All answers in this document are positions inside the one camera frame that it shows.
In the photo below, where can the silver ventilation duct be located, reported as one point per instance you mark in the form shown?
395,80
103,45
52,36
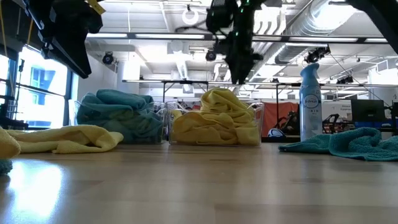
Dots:
311,25

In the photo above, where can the black robot equipment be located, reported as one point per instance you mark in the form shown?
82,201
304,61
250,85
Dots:
334,123
292,123

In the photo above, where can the blue desk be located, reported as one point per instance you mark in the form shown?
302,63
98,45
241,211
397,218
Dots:
373,124

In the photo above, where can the long linear light bar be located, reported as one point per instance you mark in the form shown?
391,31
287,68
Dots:
168,36

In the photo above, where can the black aluminium extrusion frame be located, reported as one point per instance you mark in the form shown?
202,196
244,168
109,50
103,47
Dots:
280,140

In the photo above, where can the orange panel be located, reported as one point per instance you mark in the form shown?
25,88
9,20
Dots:
280,112

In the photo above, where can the black track light cluster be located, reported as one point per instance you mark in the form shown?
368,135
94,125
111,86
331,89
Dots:
314,56

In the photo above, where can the dark rack silhouette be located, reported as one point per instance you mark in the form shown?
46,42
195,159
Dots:
9,121

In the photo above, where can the white parallel conduits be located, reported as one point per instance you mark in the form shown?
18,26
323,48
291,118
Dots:
270,21

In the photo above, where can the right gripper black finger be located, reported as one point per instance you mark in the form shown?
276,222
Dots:
244,71
234,71

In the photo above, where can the clear plastic basket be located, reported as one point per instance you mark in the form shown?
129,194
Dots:
260,124
164,118

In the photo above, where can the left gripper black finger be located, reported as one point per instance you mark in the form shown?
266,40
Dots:
51,54
76,54

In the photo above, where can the black metal table frame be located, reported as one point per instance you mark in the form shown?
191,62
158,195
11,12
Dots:
174,81

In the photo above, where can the round black spotlight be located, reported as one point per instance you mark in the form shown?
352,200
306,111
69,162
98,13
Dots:
108,58
210,56

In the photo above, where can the teal microfiber towel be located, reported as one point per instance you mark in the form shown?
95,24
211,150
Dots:
4,166
99,113
351,144
140,130

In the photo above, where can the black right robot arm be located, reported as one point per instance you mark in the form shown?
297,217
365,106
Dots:
382,18

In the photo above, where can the black computer monitor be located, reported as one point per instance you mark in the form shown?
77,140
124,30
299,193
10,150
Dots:
368,110

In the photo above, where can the yellow label tag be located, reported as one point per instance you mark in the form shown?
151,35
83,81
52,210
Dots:
96,7

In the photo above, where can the light blue air freshener bottle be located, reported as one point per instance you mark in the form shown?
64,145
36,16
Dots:
311,118

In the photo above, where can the bright window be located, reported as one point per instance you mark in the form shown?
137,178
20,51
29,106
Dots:
46,102

